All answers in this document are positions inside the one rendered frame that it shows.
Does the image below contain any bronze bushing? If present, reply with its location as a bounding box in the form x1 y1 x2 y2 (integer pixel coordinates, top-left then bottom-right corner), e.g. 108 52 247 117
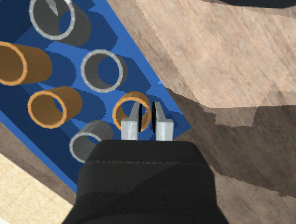
0 41 52 86
112 91 151 132
28 86 83 129

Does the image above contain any blue crate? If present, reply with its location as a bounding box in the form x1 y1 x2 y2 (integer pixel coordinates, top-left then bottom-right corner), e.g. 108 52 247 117
0 0 192 193

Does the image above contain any grey metal sleeve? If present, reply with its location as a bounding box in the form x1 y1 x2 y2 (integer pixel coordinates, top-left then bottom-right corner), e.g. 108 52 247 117
29 0 92 46
69 120 113 163
81 49 128 93

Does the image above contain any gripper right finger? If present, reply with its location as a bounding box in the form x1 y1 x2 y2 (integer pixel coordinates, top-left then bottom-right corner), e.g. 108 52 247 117
152 102 174 141

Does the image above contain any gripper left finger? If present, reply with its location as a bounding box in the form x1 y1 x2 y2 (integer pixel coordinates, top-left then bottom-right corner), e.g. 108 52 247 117
121 101 142 140

